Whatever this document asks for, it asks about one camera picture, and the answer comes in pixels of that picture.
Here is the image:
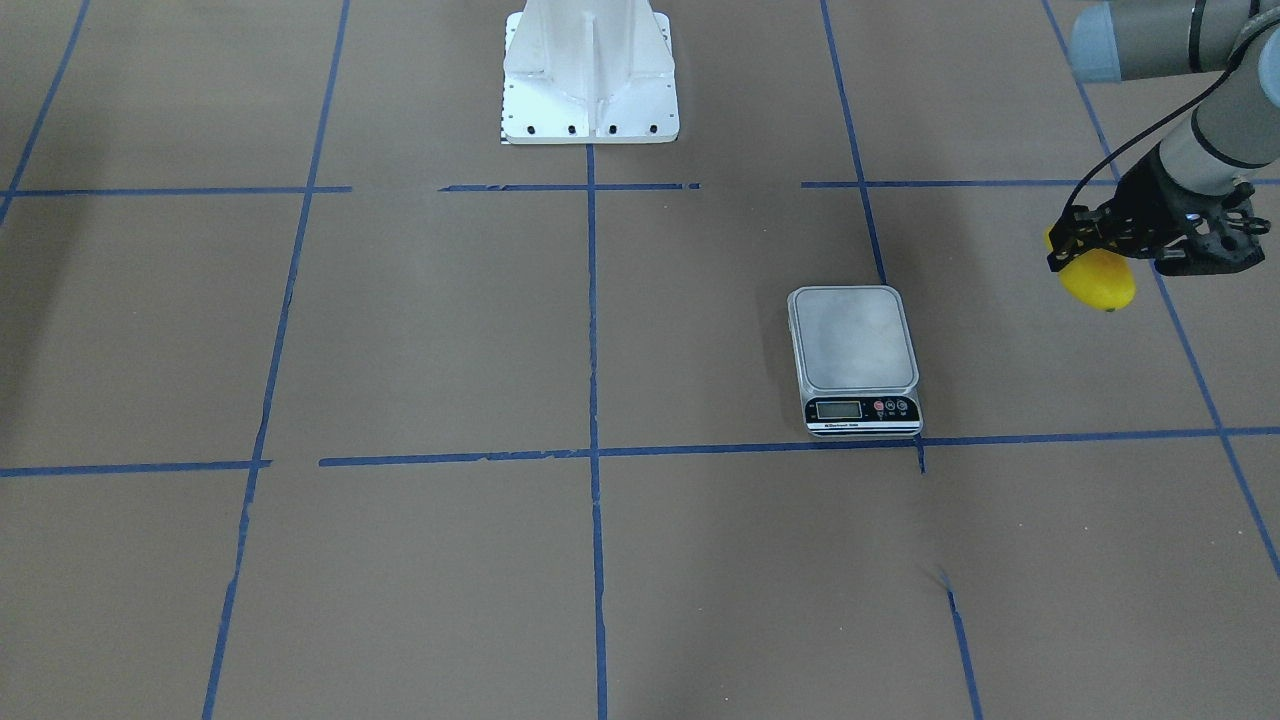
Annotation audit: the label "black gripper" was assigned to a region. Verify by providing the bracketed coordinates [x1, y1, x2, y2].
[1047, 149, 1265, 275]

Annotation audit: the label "yellow mango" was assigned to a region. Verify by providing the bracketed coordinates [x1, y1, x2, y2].
[1050, 247, 1137, 313]

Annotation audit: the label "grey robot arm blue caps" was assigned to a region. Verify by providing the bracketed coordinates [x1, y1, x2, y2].
[1047, 1, 1279, 275]

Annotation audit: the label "silver digital kitchen scale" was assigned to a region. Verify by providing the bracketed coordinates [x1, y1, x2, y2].
[787, 284, 924, 439]

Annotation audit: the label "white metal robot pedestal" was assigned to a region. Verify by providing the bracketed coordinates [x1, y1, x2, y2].
[500, 1, 681, 145]

